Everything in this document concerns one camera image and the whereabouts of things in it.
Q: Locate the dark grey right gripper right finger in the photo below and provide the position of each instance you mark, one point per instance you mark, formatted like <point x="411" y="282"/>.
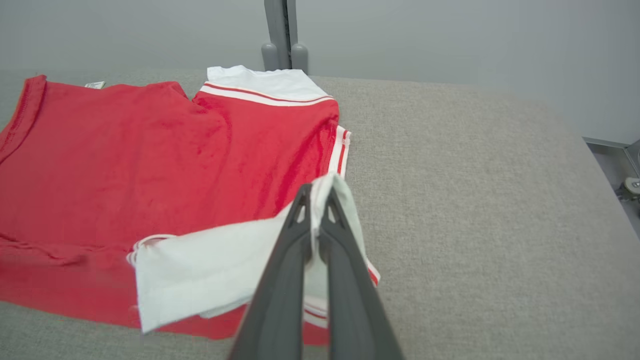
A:
<point x="350" y="310"/>

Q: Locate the metal caster foot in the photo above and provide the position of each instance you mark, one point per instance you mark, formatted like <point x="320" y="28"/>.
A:
<point x="632" y="186"/>

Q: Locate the red jersey white striped sleeves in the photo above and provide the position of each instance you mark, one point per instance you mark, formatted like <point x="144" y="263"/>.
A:
<point x="150" y="150"/>

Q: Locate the grey cylinder post foot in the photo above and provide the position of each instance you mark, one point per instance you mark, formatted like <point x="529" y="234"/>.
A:
<point x="269" y="57"/>
<point x="300" y="59"/>

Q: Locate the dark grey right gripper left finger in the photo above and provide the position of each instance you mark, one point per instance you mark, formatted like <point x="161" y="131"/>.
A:
<point x="280" y="300"/>

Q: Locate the grey partition post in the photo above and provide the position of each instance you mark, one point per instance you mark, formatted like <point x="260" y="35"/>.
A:
<point x="274" y="25"/>

